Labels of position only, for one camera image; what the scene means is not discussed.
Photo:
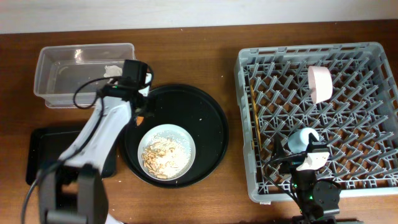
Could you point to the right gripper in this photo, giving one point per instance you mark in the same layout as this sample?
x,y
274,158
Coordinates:
x,y
279,150

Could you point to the grey dishwasher rack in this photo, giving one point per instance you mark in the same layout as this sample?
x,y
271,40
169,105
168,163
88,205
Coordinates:
x,y
358,122

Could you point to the pink bowl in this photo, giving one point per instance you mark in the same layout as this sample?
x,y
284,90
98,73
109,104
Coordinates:
x,y
320,84

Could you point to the orange carrot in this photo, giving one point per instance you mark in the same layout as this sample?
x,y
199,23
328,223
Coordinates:
x,y
139,120

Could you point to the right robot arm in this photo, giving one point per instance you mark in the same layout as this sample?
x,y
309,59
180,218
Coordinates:
x,y
316,198

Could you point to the black rectangular tray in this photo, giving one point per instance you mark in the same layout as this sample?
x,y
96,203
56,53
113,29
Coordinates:
x,y
46,145

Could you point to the white tissue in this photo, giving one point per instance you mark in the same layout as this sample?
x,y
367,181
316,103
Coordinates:
x,y
112,71

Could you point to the rice and food scraps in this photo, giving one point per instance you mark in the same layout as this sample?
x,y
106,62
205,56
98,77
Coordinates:
x,y
165,158

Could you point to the clear plastic bin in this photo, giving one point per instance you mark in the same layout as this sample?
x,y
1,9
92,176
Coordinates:
x,y
61,70

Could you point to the round black tray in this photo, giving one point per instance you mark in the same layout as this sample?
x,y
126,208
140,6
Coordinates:
x,y
196,112

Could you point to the grey plate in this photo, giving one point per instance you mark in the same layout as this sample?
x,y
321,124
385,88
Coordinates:
x,y
167,131

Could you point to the blue cup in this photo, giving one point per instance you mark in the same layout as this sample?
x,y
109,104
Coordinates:
x,y
299,140

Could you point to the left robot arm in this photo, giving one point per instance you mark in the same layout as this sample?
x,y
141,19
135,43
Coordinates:
x,y
71,190

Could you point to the wooden chopstick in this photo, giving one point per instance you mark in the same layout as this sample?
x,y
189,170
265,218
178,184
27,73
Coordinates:
x,y
256,120

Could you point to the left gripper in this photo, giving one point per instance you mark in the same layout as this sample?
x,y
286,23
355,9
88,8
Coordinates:
x,y
151,110

